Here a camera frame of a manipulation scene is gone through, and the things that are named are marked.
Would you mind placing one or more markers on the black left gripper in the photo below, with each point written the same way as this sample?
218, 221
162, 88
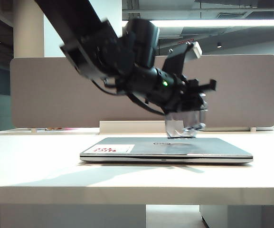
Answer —
170, 90

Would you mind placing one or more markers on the transparent grey glass water cup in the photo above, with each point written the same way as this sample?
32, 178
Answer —
174, 129

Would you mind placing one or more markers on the silver Dell laptop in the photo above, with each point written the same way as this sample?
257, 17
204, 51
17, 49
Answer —
210, 150

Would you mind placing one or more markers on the beige fabric desk partition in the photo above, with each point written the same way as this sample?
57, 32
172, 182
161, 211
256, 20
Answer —
241, 95

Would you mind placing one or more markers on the red ceiling sign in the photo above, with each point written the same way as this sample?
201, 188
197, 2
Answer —
184, 42

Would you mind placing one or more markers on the round ceiling downlight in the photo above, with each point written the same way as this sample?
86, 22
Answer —
219, 45

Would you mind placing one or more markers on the white partition clamp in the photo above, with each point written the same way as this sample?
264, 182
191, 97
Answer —
253, 129
33, 130

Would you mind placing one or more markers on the long white ceiling light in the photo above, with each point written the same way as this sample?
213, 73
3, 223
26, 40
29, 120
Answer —
222, 23

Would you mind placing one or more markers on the white red Nice Try sticker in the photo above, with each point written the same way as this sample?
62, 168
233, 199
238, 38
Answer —
113, 149

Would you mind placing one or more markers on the pink and orange papers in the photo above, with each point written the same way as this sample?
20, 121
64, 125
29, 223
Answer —
60, 129

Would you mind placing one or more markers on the white desk support panel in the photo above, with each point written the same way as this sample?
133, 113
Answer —
68, 217

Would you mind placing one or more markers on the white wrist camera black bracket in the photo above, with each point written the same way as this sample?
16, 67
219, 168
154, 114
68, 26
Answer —
174, 61

